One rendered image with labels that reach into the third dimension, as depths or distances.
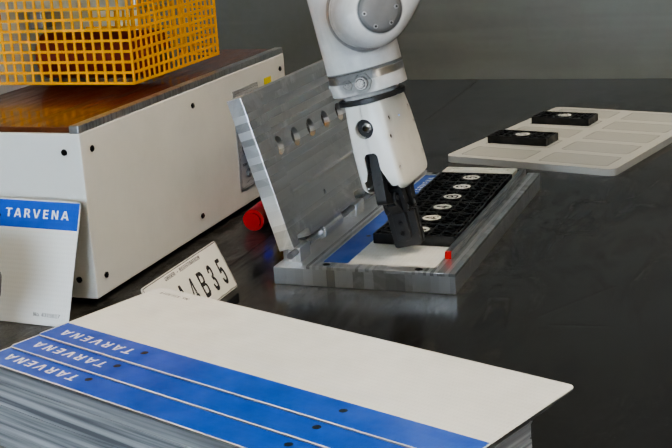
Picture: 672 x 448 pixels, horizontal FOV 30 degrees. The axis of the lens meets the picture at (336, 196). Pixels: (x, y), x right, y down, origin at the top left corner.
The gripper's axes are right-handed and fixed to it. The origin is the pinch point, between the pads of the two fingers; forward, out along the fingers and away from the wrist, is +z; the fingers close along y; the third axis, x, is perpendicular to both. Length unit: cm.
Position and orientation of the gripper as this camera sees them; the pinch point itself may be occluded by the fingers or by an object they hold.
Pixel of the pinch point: (406, 227)
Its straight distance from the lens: 140.2
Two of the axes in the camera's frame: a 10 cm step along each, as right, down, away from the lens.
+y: 3.5, -2.6, 9.0
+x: -9.0, 1.7, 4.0
